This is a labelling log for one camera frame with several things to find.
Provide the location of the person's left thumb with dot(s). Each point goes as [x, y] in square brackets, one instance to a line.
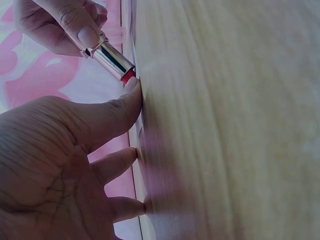
[117, 110]

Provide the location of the person's right thumb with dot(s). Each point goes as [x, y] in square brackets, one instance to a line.
[72, 20]

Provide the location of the silver lipstick tube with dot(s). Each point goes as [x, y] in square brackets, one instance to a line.
[112, 58]

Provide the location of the person's right fingers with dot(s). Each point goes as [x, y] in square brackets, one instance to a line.
[42, 35]

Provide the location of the person's left hand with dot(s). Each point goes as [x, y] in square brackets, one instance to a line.
[42, 162]

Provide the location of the person's right hand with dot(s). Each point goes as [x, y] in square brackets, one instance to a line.
[50, 22]

